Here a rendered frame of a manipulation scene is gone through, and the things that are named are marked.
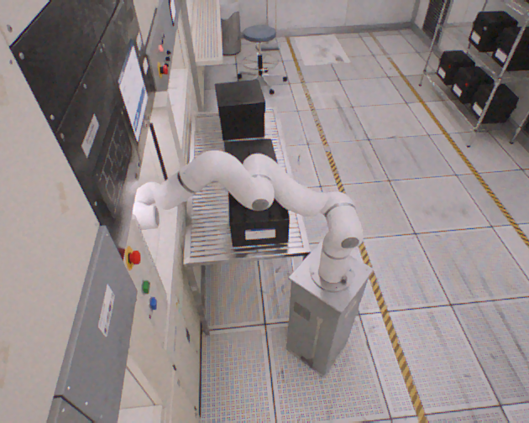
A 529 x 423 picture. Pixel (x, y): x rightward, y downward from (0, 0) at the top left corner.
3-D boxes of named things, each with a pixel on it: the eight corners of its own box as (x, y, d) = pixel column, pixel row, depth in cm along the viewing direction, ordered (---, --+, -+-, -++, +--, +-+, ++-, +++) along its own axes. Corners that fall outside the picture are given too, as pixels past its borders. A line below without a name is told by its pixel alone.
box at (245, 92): (266, 137, 241) (265, 101, 222) (222, 142, 238) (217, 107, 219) (259, 112, 260) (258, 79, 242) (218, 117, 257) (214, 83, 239)
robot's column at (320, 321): (349, 341, 225) (374, 268, 169) (324, 378, 210) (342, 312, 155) (311, 315, 237) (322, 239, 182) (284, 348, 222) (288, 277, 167)
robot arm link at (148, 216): (118, 201, 132) (114, 221, 125) (156, 198, 132) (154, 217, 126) (125, 216, 138) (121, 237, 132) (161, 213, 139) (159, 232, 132)
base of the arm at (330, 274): (360, 270, 169) (368, 244, 156) (338, 299, 159) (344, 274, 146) (325, 249, 177) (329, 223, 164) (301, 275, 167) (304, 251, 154)
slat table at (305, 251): (301, 326, 232) (311, 251, 177) (205, 336, 229) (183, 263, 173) (275, 185, 321) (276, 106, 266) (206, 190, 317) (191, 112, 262)
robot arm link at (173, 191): (180, 149, 126) (124, 194, 138) (179, 182, 115) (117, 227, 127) (200, 164, 132) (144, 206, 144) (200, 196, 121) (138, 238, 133)
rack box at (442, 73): (432, 73, 415) (440, 49, 396) (458, 71, 416) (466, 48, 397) (443, 86, 395) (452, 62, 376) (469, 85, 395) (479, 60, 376)
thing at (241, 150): (280, 182, 210) (280, 164, 201) (227, 188, 208) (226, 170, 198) (272, 150, 230) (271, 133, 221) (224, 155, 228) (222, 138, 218)
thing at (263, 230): (232, 248, 179) (228, 224, 167) (230, 206, 198) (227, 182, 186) (289, 242, 180) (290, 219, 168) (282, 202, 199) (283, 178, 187)
